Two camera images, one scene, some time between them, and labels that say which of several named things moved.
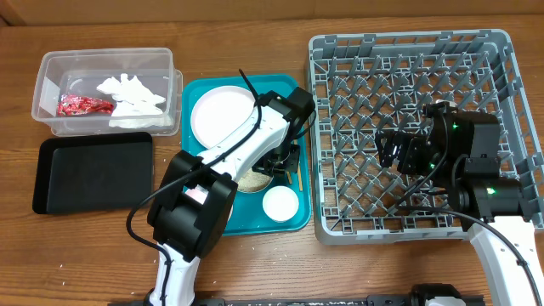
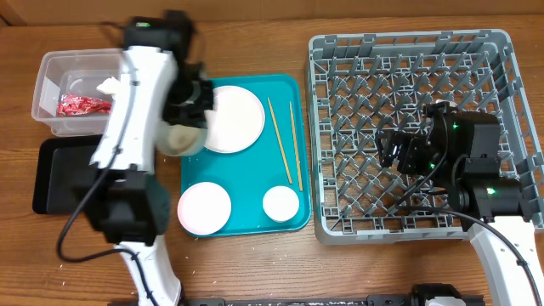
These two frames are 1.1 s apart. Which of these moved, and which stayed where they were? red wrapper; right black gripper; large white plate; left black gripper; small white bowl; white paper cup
Moved: white paper cup; left black gripper
Stayed: large white plate; right black gripper; red wrapper; small white bowl
